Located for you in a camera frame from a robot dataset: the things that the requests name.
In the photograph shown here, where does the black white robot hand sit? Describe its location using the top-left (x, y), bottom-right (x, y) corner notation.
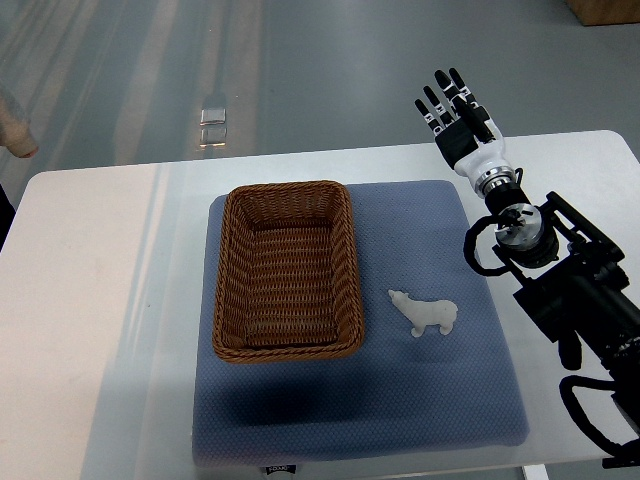
top-left (415, 68), bottom-right (516, 196)

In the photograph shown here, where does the brown wicker basket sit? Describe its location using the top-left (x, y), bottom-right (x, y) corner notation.
top-left (212, 180), bottom-right (365, 364)

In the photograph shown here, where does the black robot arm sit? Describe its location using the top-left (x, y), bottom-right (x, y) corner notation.
top-left (463, 167), bottom-right (639, 468)

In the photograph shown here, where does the metal floor outlet plate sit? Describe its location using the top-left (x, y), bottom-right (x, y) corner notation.
top-left (199, 107), bottom-right (227, 148)

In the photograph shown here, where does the wooden furniture corner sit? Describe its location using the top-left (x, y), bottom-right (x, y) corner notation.
top-left (566, 0), bottom-right (639, 26)

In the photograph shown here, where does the white bear figurine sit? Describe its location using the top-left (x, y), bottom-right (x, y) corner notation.
top-left (388, 290), bottom-right (458, 338)

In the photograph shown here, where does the blue fabric mat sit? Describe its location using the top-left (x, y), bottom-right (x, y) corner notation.
top-left (192, 180), bottom-right (529, 467)

